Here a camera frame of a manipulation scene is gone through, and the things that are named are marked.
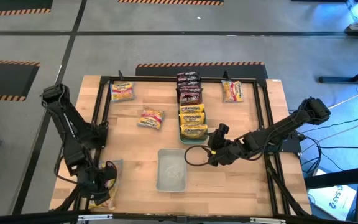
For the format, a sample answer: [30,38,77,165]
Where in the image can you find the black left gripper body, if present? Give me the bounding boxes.
[78,167,114,206]

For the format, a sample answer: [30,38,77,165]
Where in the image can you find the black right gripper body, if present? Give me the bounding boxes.
[206,123,241,168]

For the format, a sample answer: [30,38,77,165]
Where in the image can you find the yellow Maruchan chicken noodles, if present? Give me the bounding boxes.
[88,186,118,210]
[180,123,209,140]
[179,103,206,114]
[178,111,206,126]

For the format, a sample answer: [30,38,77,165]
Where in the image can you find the teal plastic bin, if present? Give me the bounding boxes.
[178,104,209,146]

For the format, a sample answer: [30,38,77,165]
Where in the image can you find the white plastic bin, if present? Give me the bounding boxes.
[155,147,188,193]

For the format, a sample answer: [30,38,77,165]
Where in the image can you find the dark grey translucent bin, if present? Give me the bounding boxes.
[175,71,203,106]

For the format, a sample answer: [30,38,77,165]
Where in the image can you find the yellow noodle packet mid-left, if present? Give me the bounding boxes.
[136,106,166,131]

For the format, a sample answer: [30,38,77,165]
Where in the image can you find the black hazard-striped floor mat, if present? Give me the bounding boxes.
[0,0,54,18]
[117,0,225,6]
[0,59,40,102]
[134,61,269,82]

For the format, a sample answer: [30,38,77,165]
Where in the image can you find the black desk beam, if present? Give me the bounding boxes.
[303,164,358,190]

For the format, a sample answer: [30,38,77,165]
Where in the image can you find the white printed cardboard box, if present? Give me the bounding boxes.
[307,183,357,222]

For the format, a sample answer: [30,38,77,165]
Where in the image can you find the black desk leg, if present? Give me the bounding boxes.
[318,60,358,85]

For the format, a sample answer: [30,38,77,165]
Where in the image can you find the silver metal bracket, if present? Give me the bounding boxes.
[249,217,287,224]
[77,213,114,222]

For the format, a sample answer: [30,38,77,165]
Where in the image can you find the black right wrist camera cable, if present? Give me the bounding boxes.
[183,144,213,167]

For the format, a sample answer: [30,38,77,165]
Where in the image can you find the black aluminium table frame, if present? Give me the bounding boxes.
[50,70,312,224]

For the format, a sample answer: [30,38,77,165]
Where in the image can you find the black floor cable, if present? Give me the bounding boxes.
[301,113,358,134]

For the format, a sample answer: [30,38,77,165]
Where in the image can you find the yellow extension cable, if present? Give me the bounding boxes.
[328,83,358,110]

